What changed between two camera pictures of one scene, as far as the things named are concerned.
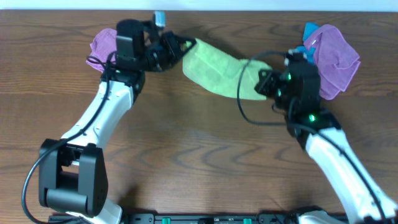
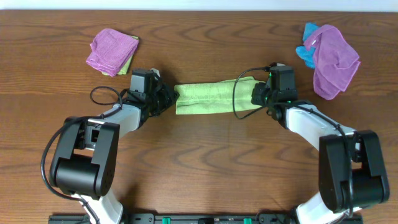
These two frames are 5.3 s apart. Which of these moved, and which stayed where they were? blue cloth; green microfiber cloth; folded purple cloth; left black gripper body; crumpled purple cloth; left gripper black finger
Moved: green microfiber cloth; left black gripper body; left gripper black finger
Stayed: blue cloth; folded purple cloth; crumpled purple cloth
